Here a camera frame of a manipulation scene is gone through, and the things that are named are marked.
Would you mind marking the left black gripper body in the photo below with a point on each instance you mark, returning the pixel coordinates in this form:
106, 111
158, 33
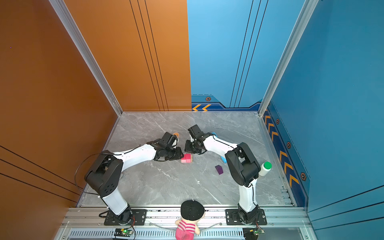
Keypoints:
173, 154

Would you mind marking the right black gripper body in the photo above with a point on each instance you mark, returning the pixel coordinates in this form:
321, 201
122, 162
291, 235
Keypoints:
191, 147

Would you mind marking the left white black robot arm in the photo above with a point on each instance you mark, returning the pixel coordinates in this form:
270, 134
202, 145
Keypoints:
104, 174

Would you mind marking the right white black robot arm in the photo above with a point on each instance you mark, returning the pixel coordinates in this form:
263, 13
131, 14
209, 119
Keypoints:
242, 163

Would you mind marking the purple wood block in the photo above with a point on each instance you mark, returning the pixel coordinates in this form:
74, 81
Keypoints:
219, 169

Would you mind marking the blue toy microphone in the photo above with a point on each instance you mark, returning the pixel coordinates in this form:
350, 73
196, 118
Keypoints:
223, 158

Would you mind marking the doll with black hat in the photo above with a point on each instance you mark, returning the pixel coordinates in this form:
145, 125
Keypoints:
187, 226

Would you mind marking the white bottle green cap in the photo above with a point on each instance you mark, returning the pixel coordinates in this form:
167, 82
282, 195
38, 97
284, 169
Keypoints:
265, 168

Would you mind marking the left green circuit board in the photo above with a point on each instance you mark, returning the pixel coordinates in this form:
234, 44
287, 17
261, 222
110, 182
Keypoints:
124, 234

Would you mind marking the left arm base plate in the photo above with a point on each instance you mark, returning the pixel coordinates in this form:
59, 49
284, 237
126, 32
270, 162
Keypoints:
135, 217

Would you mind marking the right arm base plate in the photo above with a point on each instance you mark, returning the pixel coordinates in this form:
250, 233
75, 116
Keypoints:
234, 217

